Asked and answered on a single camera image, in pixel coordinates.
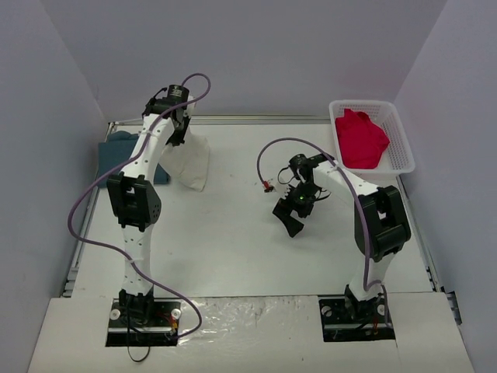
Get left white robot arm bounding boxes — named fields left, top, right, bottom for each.
left=106, top=85, right=191, bottom=326

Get red t shirt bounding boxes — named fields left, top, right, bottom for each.
left=335, top=109, right=390, bottom=169

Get purple cable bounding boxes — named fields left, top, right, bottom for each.
left=68, top=72, right=203, bottom=339
left=256, top=138, right=389, bottom=323

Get aluminium table rail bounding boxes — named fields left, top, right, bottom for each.
left=107, top=113, right=331, bottom=126

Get white plastic basket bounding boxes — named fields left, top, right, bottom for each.
left=328, top=99, right=415, bottom=179

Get folded teal t shirt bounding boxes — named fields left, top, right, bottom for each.
left=97, top=130, right=171, bottom=190

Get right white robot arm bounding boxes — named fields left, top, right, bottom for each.
left=273, top=154, right=412, bottom=321

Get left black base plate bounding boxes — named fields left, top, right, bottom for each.
left=106, top=299, right=182, bottom=347

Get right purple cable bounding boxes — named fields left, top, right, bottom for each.
left=256, top=138, right=389, bottom=323

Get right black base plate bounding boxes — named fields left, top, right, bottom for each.
left=318, top=295, right=395, bottom=343

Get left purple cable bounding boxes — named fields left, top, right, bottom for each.
left=68, top=72, right=203, bottom=339

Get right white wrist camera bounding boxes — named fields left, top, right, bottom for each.
left=262, top=179, right=290, bottom=196

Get white t shirt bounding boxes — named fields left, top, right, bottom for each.
left=158, top=128, right=210, bottom=192

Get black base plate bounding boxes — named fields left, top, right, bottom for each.
left=106, top=299, right=182, bottom=347
left=318, top=295, right=395, bottom=343

